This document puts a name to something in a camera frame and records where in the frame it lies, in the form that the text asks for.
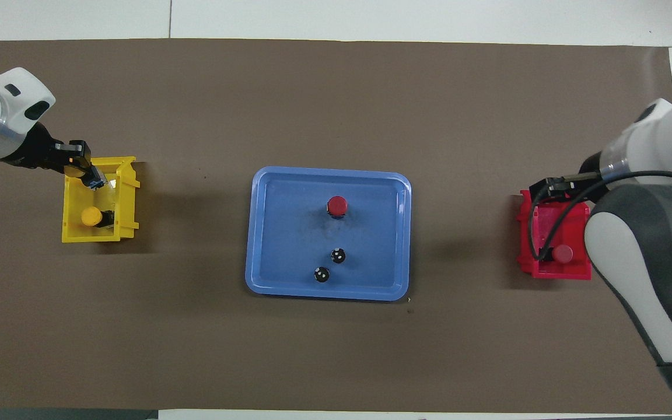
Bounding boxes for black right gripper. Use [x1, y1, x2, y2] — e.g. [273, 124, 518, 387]
[530, 152, 603, 203]

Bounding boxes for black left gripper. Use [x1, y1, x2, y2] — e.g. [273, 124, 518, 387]
[21, 124, 107, 191]

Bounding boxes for blue plastic tray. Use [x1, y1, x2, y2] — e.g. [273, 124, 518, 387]
[244, 166, 412, 302]

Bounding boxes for yellow plastic bin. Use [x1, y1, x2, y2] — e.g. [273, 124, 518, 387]
[61, 156, 141, 243]

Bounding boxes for red plastic bin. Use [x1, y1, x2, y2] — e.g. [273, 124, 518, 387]
[516, 190, 593, 280]

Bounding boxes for brown paper table mat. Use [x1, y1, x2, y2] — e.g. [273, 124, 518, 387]
[0, 38, 672, 415]

